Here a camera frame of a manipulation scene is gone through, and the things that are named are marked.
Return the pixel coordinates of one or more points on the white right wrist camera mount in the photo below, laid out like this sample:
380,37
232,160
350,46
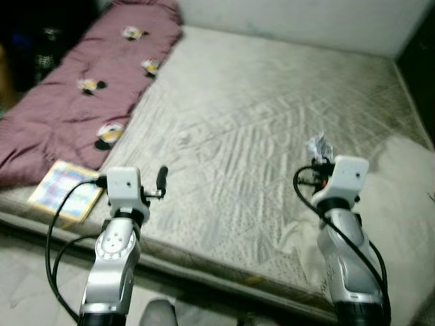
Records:
346,175

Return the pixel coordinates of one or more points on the white paper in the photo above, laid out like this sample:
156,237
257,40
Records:
318,146

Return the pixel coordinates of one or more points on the white pillow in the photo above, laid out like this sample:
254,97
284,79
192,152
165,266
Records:
408,204

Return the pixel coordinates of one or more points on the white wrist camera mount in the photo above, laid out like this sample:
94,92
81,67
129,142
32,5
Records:
122,185
346,175

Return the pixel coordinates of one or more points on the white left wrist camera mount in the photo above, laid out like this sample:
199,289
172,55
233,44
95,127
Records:
122,185

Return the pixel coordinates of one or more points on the beige quilted mattress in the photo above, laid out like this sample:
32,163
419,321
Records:
258,102

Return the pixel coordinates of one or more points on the colourful picture book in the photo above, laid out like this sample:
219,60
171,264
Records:
64,193

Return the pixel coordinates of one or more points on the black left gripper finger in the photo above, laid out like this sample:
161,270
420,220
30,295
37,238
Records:
162,178

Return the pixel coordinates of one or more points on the pink cartoon print quilt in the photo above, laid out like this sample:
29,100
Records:
81,61

